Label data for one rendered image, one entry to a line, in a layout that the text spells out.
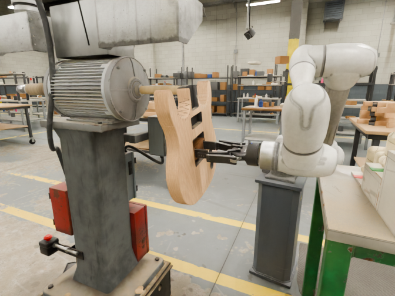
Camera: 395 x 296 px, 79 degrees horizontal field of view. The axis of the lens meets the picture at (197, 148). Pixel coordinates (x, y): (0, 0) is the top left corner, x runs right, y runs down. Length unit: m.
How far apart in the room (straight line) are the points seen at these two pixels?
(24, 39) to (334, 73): 1.25
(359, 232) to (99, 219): 0.97
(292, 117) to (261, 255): 1.32
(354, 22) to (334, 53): 10.99
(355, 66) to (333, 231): 0.71
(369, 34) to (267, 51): 3.82
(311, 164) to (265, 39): 11.51
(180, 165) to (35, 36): 0.80
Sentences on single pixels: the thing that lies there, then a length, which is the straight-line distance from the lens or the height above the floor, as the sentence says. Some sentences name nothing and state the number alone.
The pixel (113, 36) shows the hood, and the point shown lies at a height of 1.42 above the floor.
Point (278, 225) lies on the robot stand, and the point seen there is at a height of 0.42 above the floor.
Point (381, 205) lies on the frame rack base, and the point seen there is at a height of 0.96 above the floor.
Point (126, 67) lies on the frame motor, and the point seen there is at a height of 1.33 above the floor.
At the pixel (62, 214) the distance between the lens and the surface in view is 1.37.
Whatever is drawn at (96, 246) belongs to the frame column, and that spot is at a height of 0.53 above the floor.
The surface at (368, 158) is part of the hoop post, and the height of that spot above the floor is 1.01.
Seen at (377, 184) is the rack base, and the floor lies 1.00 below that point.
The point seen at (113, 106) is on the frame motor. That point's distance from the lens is 0.94.
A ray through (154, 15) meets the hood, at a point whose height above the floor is 1.46.
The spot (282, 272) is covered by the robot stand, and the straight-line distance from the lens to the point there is 1.83.
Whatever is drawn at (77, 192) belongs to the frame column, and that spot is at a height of 0.79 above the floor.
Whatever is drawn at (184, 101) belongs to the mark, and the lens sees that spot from 0.77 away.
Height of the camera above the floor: 1.26
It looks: 14 degrees down
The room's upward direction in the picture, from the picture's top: straight up
